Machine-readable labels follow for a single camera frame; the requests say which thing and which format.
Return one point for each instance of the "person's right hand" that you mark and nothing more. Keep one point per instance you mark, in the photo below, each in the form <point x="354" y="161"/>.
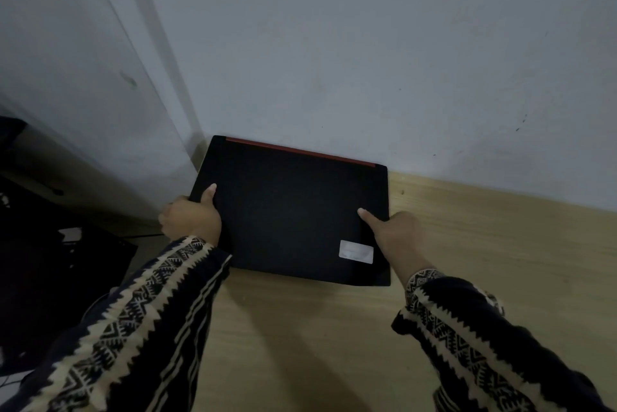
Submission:
<point x="400" y="238"/>

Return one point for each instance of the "person's left hand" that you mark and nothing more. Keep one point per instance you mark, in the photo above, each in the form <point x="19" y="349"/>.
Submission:
<point x="190" y="223"/>

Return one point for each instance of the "person's left thumb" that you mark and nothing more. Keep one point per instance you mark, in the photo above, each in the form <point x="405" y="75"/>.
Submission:
<point x="209" y="194"/>

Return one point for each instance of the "person's right thumb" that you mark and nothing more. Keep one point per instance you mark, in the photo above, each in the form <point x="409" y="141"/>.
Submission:
<point x="370" y="218"/>

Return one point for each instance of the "black laptop with red hinge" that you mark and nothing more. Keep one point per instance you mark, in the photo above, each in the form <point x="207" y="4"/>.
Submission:
<point x="289" y="214"/>

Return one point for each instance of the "person's left forearm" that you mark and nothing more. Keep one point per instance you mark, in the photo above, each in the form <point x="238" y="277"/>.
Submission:
<point x="120" y="325"/>

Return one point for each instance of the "person's right forearm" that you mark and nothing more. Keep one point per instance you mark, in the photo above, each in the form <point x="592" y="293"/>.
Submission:
<point x="487" y="349"/>

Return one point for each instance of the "white sticker label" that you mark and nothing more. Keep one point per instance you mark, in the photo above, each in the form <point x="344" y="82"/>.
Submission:
<point x="356" y="251"/>

